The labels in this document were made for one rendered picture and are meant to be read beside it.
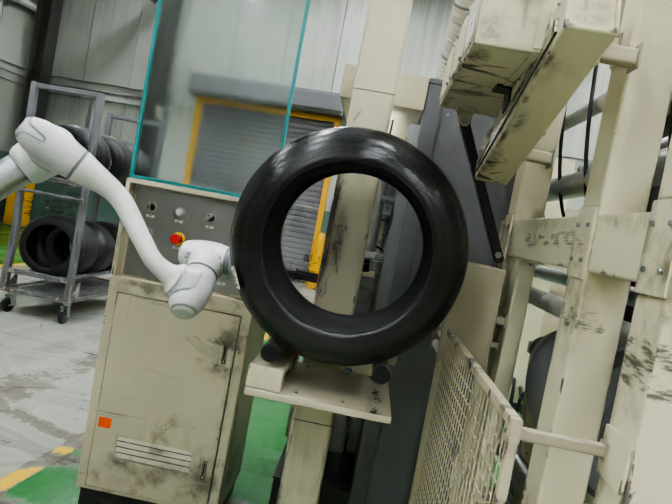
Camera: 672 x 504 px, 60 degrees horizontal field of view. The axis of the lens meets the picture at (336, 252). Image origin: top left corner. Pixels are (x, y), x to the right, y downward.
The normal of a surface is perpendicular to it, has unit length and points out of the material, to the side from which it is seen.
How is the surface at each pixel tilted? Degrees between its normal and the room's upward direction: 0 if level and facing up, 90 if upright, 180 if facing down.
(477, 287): 90
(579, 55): 162
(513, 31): 90
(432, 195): 83
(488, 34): 90
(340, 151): 80
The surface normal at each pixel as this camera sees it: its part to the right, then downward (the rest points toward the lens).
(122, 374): -0.07, 0.04
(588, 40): -0.19, 0.95
